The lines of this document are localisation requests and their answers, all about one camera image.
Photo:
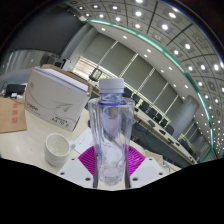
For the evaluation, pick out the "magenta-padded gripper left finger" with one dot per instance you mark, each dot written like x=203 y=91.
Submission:
x=86 y=161

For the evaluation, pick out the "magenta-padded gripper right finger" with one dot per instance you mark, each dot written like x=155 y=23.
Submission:
x=135 y=161

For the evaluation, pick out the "clear plastic bottle white cap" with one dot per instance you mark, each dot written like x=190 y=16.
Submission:
x=111 y=133

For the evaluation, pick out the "white ceramic mug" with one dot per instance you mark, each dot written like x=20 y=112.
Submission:
x=56 y=150

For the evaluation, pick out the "curved conference desk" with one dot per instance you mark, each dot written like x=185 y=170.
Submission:
x=160 y=136

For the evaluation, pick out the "row of black office chairs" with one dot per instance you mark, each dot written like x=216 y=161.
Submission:
x=144 y=106

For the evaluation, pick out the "white copy paper box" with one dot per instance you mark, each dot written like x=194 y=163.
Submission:
x=53 y=100

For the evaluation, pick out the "brown cardboard envelope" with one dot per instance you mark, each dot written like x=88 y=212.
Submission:
x=11 y=116

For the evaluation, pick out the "black device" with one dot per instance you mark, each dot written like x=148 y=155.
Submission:
x=15 y=89

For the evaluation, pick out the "group of ceiling lights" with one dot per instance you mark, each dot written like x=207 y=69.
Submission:
x=165 y=26

